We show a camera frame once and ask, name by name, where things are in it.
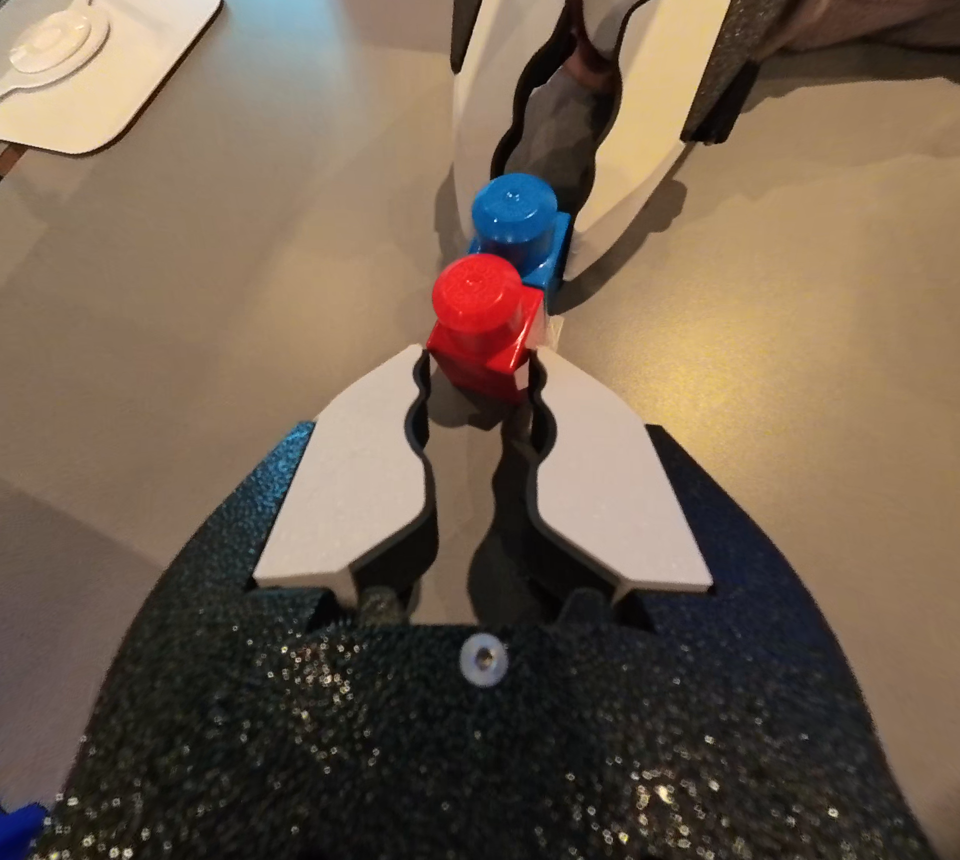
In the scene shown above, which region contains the red single-stud block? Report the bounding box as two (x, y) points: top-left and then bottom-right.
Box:
(425, 254), (546, 405)

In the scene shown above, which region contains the white and wooden document stand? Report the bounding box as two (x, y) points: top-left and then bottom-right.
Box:
(0, 0), (225, 160)

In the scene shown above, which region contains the blue single-stud block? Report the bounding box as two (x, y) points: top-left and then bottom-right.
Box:
(468, 173), (576, 315)

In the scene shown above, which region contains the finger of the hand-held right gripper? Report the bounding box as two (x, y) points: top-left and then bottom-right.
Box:
(452, 0), (571, 234)
(566, 0), (741, 279)

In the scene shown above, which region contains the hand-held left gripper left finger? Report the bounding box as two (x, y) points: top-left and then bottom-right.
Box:
(253, 342), (441, 610)

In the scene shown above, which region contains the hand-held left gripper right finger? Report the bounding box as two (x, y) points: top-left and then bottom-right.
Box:
(523, 348), (715, 610)

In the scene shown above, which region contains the person's right hand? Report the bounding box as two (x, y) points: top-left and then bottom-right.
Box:
(566, 29), (625, 97)

